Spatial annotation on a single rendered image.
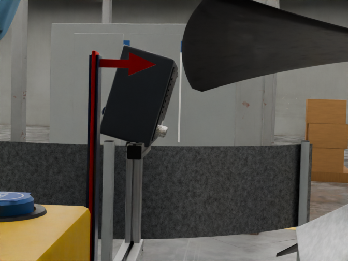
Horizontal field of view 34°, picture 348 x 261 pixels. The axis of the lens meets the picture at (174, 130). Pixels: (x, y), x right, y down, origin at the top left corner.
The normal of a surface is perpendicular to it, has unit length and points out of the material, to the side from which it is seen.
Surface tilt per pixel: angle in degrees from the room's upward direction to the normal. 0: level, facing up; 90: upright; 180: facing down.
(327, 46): 172
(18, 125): 90
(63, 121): 90
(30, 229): 0
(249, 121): 90
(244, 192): 90
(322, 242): 55
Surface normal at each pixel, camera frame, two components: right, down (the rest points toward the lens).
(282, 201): 0.58, 0.06
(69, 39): -0.18, 0.04
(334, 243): -0.67, -0.56
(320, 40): -0.08, 1.00
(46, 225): 0.03, -1.00
